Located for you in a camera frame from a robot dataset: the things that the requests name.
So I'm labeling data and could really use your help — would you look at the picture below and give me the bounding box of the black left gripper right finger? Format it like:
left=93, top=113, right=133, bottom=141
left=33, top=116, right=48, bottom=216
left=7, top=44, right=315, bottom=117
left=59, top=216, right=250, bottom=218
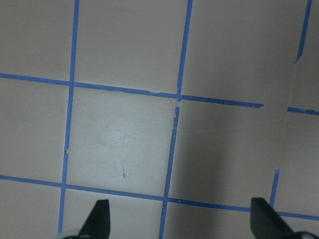
left=250, top=198, right=298, bottom=239

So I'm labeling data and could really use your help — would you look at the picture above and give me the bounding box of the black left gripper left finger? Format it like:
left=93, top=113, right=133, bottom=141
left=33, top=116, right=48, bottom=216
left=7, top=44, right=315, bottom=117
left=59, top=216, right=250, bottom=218
left=77, top=200, right=111, bottom=239

